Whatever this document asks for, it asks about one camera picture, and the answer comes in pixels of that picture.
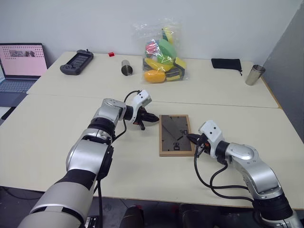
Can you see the dark rounded shape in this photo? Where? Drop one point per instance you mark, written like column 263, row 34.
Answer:
column 133, row 217

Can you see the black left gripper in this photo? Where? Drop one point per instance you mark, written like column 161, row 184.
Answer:
column 143, row 113

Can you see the orange toy mango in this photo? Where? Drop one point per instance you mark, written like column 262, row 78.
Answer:
column 154, row 76

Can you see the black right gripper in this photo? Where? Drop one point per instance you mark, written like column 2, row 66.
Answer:
column 202, row 141

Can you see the green toy fruit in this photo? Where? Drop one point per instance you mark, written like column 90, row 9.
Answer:
column 167, row 47

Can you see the yellow and grey sponge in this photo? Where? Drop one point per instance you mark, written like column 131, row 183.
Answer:
column 175, row 74

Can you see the yellow toy banana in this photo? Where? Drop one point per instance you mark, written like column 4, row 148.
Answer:
column 156, row 64

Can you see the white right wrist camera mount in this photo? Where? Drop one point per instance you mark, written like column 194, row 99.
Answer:
column 212, row 133

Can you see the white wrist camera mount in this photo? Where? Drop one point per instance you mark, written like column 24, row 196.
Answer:
column 212, row 133
column 140, row 97

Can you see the dented steel cup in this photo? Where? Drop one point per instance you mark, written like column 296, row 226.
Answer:
column 127, row 69

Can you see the tapered steel cup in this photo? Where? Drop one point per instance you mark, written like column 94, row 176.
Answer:
column 254, row 75

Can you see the black handheld game console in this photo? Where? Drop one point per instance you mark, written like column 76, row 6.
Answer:
column 77, row 62

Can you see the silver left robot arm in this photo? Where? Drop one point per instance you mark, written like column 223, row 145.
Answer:
column 83, row 152

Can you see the open laptop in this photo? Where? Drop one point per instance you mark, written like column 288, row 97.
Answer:
column 21, row 61

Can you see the grey partition panel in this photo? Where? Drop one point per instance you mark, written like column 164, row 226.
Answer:
column 287, row 66

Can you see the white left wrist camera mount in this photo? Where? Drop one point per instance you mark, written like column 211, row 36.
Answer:
column 140, row 97

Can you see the wooden framed square clock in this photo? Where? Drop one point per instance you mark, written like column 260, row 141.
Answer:
column 175, row 135

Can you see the clear plastic bag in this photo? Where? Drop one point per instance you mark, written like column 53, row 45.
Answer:
column 161, row 33

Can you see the small red block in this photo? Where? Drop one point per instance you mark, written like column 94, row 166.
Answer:
column 111, row 54

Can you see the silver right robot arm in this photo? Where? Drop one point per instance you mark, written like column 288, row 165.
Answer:
column 259, row 173

